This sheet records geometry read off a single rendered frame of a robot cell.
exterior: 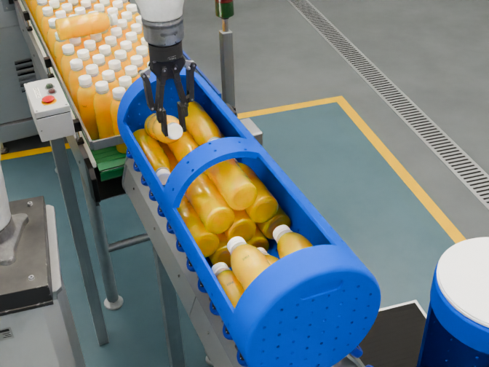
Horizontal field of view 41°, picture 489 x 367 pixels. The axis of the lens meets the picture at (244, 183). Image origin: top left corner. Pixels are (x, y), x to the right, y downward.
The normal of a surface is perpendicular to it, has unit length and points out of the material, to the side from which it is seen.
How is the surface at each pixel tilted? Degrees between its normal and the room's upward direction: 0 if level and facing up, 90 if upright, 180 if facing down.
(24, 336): 90
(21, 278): 5
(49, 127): 90
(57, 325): 90
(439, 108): 0
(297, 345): 90
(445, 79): 0
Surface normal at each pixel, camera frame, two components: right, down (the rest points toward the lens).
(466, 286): -0.03, -0.80
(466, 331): -0.70, 0.44
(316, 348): 0.41, 0.53
